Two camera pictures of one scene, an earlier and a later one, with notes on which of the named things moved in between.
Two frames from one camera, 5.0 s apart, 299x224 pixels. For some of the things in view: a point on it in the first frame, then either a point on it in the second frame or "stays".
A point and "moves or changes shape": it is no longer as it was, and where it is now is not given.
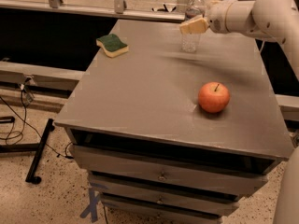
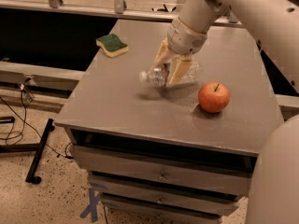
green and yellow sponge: x=112 y=45 stays
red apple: x=214 y=97 stays
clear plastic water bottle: x=190 y=42 moves or changes shape
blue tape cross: x=93 y=199 stays
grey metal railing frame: x=52 y=2 stays
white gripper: x=217 y=18 -> x=186 y=38
